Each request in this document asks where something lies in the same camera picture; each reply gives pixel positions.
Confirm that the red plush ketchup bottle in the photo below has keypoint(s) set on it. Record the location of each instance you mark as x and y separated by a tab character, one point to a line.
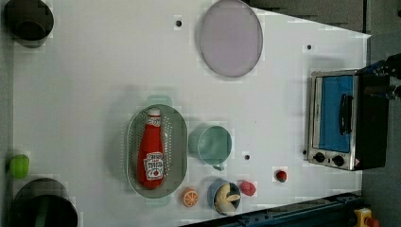
150	160

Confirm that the green oval strainer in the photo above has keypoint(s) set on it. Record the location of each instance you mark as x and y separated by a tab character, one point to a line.
174	144

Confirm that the teal mug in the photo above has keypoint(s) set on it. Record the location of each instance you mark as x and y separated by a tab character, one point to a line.
211	144

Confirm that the lilac round plate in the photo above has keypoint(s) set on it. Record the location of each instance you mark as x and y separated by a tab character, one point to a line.
231	38

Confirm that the orange slice toy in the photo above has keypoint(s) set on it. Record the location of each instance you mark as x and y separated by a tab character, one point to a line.
190	197

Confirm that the pink strawberry toy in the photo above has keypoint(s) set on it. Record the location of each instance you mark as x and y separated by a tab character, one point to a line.
247	188

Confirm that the banana toy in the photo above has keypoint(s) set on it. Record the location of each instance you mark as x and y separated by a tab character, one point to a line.
224	200

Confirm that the small red fruit toy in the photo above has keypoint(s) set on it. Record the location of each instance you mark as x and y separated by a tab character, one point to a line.
281	176

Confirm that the toaster oven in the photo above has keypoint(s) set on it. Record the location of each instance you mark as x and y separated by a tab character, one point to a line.
348	120

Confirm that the black cylinder bottom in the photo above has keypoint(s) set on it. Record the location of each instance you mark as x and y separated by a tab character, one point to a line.
43	203

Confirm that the black cylinder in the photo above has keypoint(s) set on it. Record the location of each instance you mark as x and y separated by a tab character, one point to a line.
43	203
30	22

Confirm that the green round toy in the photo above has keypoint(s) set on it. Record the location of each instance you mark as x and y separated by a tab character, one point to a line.
19	166

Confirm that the yellow red toy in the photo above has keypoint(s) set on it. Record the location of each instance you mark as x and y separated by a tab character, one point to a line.
365	218

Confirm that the black cylinder top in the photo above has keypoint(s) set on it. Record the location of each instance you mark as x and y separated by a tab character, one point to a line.
30	22

